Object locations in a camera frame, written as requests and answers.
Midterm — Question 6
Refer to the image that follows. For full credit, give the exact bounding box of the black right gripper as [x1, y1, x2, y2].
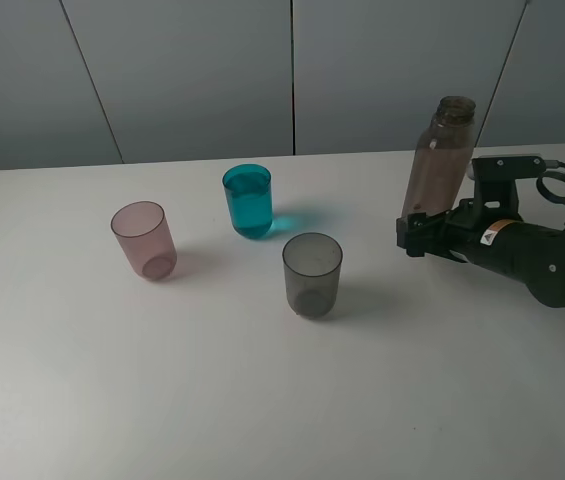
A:
[396, 198, 492, 264]

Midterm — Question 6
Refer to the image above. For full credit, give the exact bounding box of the brown translucent water bottle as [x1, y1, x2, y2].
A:
[401, 96, 476, 218]

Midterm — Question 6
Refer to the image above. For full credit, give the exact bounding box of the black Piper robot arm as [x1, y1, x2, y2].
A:
[396, 194, 565, 308]

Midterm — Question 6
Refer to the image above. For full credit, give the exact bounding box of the grey translucent plastic cup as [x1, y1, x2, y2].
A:
[282, 232, 343, 320]

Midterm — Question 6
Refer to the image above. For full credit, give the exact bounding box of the teal translucent plastic cup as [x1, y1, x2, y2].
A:
[222, 163, 273, 240]

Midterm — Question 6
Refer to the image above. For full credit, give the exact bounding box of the pink translucent plastic cup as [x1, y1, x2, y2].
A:
[110, 201, 177, 281]

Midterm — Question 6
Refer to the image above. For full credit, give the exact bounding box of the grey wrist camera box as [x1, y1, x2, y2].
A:
[470, 155, 547, 221]

